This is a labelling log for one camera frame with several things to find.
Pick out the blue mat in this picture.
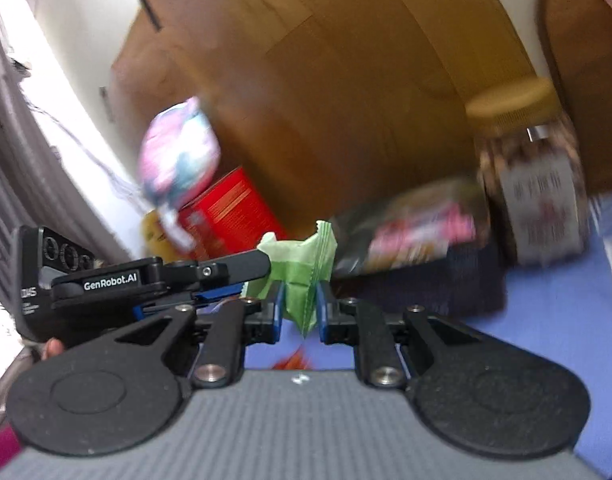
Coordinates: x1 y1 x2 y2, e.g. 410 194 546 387
243 195 612 478

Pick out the wooden cabinet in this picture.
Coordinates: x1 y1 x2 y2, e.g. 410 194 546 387
108 0 542 256

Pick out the green snack packet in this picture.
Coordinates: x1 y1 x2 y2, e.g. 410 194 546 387
243 220 338 337

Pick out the dark cable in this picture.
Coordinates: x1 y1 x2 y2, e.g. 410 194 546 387
28 102 147 211

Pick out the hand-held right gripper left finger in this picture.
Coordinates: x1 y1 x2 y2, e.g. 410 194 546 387
108 281 287 389

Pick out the dark box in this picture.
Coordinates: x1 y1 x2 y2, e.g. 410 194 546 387
330 242 508 318

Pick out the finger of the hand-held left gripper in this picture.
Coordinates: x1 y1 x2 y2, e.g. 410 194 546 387
166 249 273 287
133 282 248 320

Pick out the yellow packet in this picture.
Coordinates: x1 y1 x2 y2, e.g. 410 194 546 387
142 209 183 257

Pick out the grey curtain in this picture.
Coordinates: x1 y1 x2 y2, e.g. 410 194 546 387
0 0 112 311

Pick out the clear jar with tan lid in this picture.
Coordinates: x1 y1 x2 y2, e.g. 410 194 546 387
465 76 593 267

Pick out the black and pink snack bag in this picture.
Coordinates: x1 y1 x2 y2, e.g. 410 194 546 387
330 179 488 278

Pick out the pink and blue snack bag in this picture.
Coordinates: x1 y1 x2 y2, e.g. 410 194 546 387
137 96 223 252

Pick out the person's left hand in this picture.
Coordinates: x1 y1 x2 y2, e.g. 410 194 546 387
40 338 66 362

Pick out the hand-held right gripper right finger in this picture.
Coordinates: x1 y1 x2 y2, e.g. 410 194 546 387
317 281 488 389

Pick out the red box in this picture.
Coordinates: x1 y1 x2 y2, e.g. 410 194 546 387
177 166 288 262

